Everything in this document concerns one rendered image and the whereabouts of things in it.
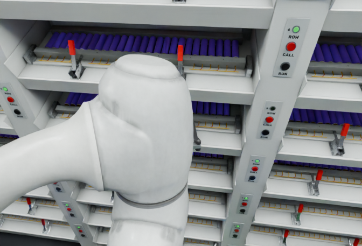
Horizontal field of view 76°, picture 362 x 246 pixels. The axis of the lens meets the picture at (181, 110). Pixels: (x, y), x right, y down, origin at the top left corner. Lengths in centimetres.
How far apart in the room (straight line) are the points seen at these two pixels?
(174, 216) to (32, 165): 17
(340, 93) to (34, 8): 70
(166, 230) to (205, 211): 66
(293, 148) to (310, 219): 41
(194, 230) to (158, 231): 83
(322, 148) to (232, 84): 33
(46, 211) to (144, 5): 109
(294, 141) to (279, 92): 21
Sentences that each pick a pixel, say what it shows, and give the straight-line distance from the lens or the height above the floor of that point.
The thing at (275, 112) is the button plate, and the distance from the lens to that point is 60.
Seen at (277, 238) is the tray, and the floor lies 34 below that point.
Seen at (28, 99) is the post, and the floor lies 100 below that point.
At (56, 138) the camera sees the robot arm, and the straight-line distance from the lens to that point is 26.
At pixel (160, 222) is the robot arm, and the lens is 32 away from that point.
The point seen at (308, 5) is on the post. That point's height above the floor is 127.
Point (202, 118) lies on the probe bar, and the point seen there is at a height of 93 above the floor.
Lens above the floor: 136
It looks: 37 degrees down
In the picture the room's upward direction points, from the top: straight up
